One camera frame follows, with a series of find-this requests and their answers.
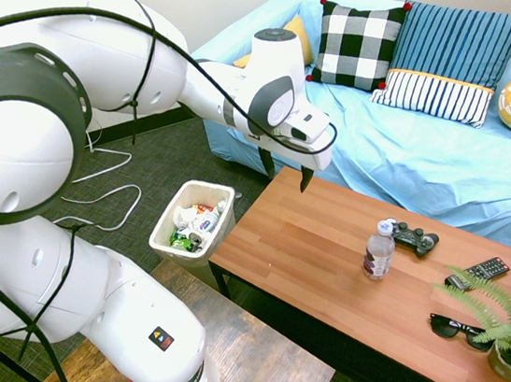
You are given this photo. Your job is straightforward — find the light blue covered sofa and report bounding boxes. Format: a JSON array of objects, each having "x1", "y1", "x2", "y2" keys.
[{"x1": 180, "y1": 0, "x2": 511, "y2": 313}]

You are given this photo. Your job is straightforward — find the plain yellow pillow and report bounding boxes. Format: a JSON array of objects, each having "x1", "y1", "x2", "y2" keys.
[{"x1": 227, "y1": 12, "x2": 316, "y2": 77}]

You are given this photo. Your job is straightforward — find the green crushed can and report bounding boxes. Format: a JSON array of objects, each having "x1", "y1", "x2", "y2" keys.
[{"x1": 167, "y1": 226, "x2": 194, "y2": 253}]

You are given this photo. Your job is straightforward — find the wooden coffee table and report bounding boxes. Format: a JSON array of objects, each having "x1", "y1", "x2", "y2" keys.
[{"x1": 197, "y1": 135, "x2": 511, "y2": 382}]

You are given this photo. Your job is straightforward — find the black remote control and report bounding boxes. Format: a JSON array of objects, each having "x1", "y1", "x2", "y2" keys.
[{"x1": 441, "y1": 254, "x2": 511, "y2": 294}]

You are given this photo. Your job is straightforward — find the rustic wooden robot stand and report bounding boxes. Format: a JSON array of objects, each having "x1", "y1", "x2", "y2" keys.
[{"x1": 0, "y1": 237, "x2": 338, "y2": 382}]

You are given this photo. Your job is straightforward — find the white floor cable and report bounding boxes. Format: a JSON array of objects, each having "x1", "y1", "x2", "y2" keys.
[
  {"x1": 48, "y1": 182, "x2": 148, "y2": 240},
  {"x1": 64, "y1": 124, "x2": 135, "y2": 185}
]

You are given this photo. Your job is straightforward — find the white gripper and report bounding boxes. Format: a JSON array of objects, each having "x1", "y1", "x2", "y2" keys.
[{"x1": 254, "y1": 122, "x2": 340, "y2": 199}]

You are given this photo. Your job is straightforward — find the clear plastic water bottle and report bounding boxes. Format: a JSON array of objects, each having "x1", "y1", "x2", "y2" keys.
[{"x1": 356, "y1": 219, "x2": 401, "y2": 283}]

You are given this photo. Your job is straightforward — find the black game controller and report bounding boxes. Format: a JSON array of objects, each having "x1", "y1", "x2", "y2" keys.
[{"x1": 388, "y1": 215, "x2": 443, "y2": 263}]

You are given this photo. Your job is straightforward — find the crumpled white paper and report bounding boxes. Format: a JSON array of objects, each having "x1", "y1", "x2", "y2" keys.
[{"x1": 171, "y1": 203, "x2": 203, "y2": 232}]

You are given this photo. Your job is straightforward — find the white bottle blue label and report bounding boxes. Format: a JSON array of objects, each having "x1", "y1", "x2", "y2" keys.
[{"x1": 192, "y1": 208, "x2": 224, "y2": 236}]

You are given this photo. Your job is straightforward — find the black sunglasses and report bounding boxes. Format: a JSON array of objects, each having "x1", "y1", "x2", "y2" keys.
[{"x1": 428, "y1": 304, "x2": 495, "y2": 360}]

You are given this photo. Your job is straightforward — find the black white checkered pillow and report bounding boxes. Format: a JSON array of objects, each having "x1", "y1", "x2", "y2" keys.
[{"x1": 294, "y1": 0, "x2": 423, "y2": 102}]

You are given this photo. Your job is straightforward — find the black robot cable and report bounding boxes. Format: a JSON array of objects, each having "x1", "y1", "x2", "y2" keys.
[{"x1": 0, "y1": 0, "x2": 372, "y2": 382}]

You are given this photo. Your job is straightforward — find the white plastic trash bin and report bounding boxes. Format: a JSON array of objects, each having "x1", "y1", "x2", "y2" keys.
[{"x1": 141, "y1": 174, "x2": 249, "y2": 300}]

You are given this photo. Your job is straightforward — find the blue striped pillow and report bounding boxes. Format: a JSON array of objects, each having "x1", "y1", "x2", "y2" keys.
[{"x1": 357, "y1": 0, "x2": 511, "y2": 143}]

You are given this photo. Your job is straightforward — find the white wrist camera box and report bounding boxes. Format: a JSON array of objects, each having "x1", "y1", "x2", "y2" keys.
[{"x1": 279, "y1": 95, "x2": 334, "y2": 148}]

